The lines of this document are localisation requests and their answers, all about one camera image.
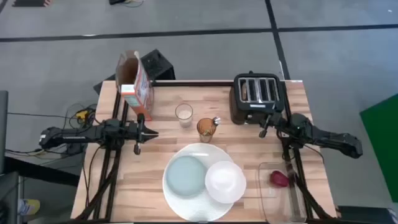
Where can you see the pale blue-grey plate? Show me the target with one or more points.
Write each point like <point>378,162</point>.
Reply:
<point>186,176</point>

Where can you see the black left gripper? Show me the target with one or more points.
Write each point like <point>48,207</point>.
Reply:
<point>136,132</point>

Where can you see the grey panel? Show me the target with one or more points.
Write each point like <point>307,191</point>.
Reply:
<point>3,124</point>

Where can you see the brown toast slice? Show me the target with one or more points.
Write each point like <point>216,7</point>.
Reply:
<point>244,91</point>

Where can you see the black four-slot toaster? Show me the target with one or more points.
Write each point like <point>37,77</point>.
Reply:
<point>258,109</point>

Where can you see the person's shoe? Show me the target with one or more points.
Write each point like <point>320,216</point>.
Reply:
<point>29,207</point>

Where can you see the green board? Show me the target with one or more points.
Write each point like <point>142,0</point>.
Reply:
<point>382,140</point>

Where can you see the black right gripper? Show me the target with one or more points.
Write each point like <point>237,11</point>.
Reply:
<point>276,123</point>

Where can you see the clear plastic container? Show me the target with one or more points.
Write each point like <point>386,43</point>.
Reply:
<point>280,205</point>

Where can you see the orange cereal box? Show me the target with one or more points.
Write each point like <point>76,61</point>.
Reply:
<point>143,90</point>

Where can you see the black box on floor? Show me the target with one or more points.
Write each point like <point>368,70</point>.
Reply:
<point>158,65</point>

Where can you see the white ceramic bowl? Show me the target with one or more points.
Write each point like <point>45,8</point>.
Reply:
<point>225,182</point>

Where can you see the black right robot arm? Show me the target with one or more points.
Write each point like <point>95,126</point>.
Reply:
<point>335,141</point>

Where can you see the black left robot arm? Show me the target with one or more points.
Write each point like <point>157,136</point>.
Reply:
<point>77,134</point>

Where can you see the amber faceted plastic cup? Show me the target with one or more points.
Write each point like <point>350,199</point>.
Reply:
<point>205,128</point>

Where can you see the clear glass with white rice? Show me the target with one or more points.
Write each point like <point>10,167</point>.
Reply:
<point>184,116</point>

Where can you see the red apple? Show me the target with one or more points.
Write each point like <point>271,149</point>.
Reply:
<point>279,179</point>

